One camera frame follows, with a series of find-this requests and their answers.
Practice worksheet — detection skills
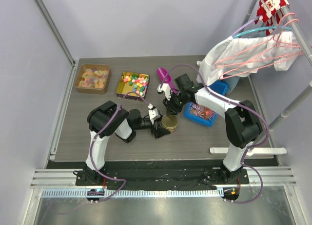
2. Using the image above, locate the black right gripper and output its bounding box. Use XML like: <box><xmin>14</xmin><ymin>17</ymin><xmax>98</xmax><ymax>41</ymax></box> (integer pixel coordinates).
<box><xmin>163</xmin><ymin>91</ymin><xmax>188</xmax><ymax>117</ymax></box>

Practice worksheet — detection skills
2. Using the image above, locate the round gold jar lid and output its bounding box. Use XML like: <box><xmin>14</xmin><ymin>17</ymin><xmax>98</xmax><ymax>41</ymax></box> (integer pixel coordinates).
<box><xmin>161</xmin><ymin>115</ymin><xmax>178</xmax><ymax>133</ymax></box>

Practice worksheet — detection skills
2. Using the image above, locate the magenta plastic scoop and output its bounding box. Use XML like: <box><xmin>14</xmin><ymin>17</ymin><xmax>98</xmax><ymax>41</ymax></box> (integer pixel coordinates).
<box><xmin>156</xmin><ymin>67</ymin><xmax>174</xmax><ymax>88</ymax></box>

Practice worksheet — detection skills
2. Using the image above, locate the dark tin of star candies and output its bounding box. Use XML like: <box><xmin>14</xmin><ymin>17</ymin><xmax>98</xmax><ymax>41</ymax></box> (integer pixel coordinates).
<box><xmin>116</xmin><ymin>71</ymin><xmax>150</xmax><ymax>102</ymax></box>

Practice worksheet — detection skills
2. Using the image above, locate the gold tin of popsicle candies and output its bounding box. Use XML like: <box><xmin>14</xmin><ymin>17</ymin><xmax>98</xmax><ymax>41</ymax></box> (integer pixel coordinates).
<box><xmin>74</xmin><ymin>64</ymin><xmax>111</xmax><ymax>94</ymax></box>

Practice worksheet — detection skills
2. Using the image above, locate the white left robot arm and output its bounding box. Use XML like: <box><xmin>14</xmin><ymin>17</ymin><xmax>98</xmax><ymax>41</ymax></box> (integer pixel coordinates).
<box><xmin>83</xmin><ymin>101</ymin><xmax>171</xmax><ymax>185</ymax></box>

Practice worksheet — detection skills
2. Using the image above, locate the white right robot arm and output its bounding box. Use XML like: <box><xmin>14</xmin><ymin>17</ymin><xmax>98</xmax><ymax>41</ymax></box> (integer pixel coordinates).
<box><xmin>157</xmin><ymin>74</ymin><xmax>263</xmax><ymax>184</ymax></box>

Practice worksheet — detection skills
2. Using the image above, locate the blue bin of lollipops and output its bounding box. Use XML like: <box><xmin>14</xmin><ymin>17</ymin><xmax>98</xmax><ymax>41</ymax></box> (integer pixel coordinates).
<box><xmin>184</xmin><ymin>81</ymin><xmax>229</xmax><ymax>127</ymax></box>

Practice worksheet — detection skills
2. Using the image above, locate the grey blue cloth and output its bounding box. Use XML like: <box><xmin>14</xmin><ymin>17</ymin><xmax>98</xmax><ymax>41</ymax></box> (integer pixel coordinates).
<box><xmin>223</xmin><ymin>77</ymin><xmax>240</xmax><ymax>95</ymax></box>

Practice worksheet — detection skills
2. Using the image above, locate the white shirt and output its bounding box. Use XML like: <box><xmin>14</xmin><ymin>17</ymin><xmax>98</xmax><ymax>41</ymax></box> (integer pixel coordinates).
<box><xmin>196</xmin><ymin>31</ymin><xmax>303</xmax><ymax>86</ymax></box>

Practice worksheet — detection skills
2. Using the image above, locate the teal hanger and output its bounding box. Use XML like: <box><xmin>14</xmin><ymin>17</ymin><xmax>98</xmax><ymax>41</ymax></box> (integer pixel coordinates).
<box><xmin>228</xmin><ymin>26</ymin><xmax>277</xmax><ymax>39</ymax></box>

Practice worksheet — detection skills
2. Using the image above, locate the red white cloth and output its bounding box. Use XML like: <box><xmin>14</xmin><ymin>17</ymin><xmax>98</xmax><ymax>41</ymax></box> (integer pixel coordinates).
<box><xmin>254</xmin><ymin>0</ymin><xmax>289</xmax><ymax>26</ymax></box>

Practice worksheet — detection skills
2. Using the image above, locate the grey clothes rack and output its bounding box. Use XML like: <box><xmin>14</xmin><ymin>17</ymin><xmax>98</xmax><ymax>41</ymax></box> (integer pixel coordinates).
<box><xmin>243</xmin><ymin>0</ymin><xmax>312</xmax><ymax>133</ymax></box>

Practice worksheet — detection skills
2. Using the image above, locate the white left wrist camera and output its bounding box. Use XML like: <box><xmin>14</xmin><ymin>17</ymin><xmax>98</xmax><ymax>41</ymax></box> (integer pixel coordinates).
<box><xmin>148</xmin><ymin>103</ymin><xmax>162</xmax><ymax>125</ymax></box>

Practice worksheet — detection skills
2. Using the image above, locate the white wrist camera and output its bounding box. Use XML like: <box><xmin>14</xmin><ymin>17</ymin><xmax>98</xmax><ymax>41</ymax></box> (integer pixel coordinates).
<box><xmin>148</xmin><ymin>103</ymin><xmax>162</xmax><ymax>125</ymax></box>
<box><xmin>157</xmin><ymin>83</ymin><xmax>172</xmax><ymax>101</ymax></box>

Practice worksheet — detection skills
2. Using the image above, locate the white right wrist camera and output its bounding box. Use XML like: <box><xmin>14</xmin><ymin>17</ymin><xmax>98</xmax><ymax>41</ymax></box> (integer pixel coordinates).
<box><xmin>157</xmin><ymin>83</ymin><xmax>172</xmax><ymax>101</ymax></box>

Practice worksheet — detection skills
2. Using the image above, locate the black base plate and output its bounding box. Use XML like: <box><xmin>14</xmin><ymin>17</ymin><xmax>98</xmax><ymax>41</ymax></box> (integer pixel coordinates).
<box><xmin>73</xmin><ymin>160</ymin><xmax>250</xmax><ymax>190</ymax></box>

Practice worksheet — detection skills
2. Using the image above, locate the slotted cable duct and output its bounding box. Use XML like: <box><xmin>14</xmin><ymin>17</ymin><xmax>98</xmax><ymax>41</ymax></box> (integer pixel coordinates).
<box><xmin>41</xmin><ymin>187</ymin><xmax>224</xmax><ymax>198</ymax></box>

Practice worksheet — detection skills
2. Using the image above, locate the aluminium frame rail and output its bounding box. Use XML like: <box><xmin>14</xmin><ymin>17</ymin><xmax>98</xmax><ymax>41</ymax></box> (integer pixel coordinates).
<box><xmin>31</xmin><ymin>167</ymin><xmax>296</xmax><ymax>191</ymax></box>

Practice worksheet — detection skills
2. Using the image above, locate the pink wire hanger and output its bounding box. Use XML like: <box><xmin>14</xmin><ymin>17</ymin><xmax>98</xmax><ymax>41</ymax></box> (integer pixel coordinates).
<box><xmin>213</xmin><ymin>12</ymin><xmax>303</xmax><ymax>80</ymax></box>

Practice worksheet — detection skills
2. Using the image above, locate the aluminium corner post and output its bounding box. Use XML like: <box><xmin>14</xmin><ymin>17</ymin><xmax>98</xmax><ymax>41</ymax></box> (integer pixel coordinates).
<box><xmin>28</xmin><ymin>0</ymin><xmax>78</xmax><ymax>67</ymax></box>

